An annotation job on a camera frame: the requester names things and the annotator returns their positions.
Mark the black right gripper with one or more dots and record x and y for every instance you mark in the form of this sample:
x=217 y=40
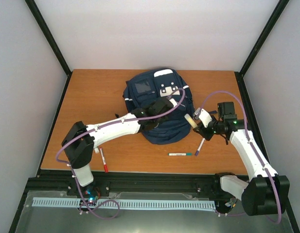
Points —
x=202 y=131

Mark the yellow highlighter pen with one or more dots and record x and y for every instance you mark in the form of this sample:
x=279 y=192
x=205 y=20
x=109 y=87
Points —
x=191 y=121

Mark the purple white marker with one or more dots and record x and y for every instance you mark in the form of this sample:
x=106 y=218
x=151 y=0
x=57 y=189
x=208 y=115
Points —
x=199 y=147

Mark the green white marker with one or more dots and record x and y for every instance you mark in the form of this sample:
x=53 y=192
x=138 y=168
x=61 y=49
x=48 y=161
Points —
x=179 y=154

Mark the navy blue student backpack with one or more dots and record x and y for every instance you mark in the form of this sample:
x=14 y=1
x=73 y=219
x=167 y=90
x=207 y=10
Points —
x=155 y=85

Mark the red white marker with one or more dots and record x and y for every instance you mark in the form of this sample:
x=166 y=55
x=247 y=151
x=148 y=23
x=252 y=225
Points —
x=104 y=161

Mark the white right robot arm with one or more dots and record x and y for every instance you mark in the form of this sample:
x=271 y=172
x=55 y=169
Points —
x=266 y=192

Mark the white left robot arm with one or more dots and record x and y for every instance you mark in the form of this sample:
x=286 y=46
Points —
x=82 y=140

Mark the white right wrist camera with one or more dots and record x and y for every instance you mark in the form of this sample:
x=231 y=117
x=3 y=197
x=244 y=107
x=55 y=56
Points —
x=203 y=116

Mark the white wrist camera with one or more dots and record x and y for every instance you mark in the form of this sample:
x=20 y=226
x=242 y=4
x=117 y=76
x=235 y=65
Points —
x=203 y=116
x=173 y=101

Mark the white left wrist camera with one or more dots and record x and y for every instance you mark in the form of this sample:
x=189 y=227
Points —
x=173 y=101

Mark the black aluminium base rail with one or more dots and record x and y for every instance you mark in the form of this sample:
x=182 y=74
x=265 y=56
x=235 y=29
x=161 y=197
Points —
x=205 y=186

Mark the black right frame post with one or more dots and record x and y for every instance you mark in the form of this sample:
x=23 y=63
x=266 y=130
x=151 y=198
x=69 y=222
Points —
x=277 y=12

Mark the black frame post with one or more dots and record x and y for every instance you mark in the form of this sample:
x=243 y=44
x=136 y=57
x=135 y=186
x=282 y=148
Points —
x=35 y=11
x=277 y=12

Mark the black left frame post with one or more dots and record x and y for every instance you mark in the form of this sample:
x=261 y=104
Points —
x=35 y=11

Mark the light blue slotted cable duct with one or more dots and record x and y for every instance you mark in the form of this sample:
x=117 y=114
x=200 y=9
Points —
x=200 y=205

